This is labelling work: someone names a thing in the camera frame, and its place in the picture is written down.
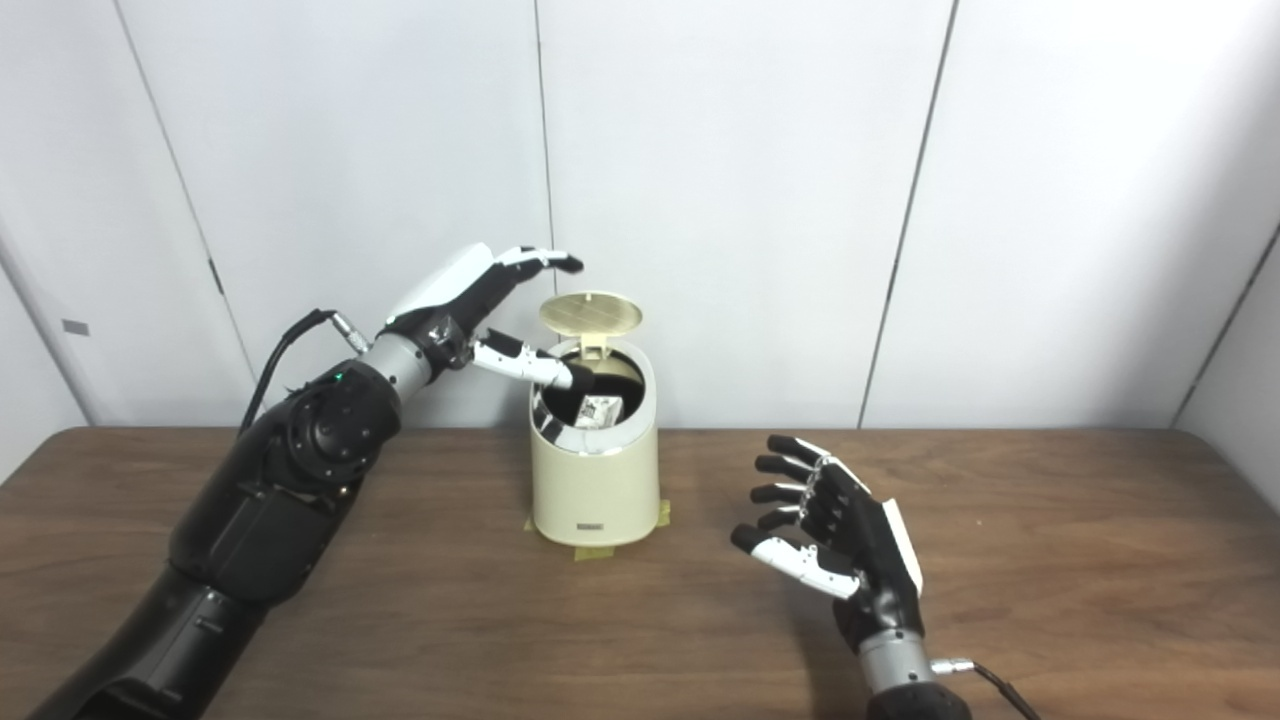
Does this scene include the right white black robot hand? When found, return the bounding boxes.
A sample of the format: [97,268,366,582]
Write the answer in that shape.
[730,434,925,651]

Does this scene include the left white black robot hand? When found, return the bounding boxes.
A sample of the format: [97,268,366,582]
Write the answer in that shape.
[378,242,596,393]

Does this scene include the cream-colored plastic bin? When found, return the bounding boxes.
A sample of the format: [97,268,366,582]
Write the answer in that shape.
[529,337,661,548]

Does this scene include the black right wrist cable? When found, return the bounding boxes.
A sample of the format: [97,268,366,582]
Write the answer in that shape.
[930,657,1041,720]

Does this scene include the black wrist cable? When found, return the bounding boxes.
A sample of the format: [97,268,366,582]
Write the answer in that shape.
[930,657,1041,720]
[238,309,373,436]

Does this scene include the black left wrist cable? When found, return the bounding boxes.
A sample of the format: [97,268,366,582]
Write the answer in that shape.
[238,309,373,436]

